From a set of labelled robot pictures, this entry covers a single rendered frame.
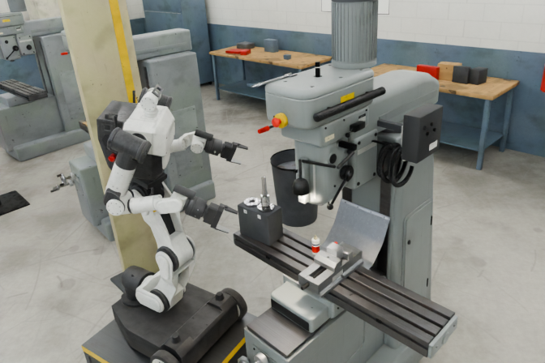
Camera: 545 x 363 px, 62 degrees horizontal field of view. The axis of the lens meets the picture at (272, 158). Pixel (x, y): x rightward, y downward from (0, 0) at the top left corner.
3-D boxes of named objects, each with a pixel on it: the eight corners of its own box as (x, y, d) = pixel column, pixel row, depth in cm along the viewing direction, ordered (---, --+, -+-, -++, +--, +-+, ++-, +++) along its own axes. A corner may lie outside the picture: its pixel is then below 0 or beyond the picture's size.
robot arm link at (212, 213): (212, 233, 196) (187, 223, 195) (217, 222, 205) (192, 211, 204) (223, 211, 191) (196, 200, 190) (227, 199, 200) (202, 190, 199)
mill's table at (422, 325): (431, 360, 181) (433, 346, 178) (232, 243, 264) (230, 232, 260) (458, 328, 195) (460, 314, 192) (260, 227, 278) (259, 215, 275)
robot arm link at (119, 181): (95, 208, 194) (109, 166, 185) (107, 194, 206) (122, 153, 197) (120, 219, 195) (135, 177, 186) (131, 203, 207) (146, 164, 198)
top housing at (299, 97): (307, 134, 174) (306, 93, 168) (260, 120, 192) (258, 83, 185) (377, 103, 203) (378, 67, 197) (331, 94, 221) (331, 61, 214)
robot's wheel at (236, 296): (217, 313, 276) (213, 288, 267) (222, 309, 279) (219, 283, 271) (244, 326, 265) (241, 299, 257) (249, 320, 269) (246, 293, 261)
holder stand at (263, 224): (269, 246, 245) (267, 214, 237) (239, 233, 258) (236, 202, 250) (283, 236, 254) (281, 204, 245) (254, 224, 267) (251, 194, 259)
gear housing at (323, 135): (322, 149, 185) (322, 126, 180) (279, 136, 201) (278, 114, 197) (370, 126, 205) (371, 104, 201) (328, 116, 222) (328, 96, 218)
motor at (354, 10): (358, 71, 193) (360, -9, 180) (322, 66, 206) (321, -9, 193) (385, 62, 205) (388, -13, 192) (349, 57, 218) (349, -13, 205)
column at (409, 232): (392, 376, 275) (408, 135, 211) (332, 337, 305) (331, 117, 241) (433, 330, 306) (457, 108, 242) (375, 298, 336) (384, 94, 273)
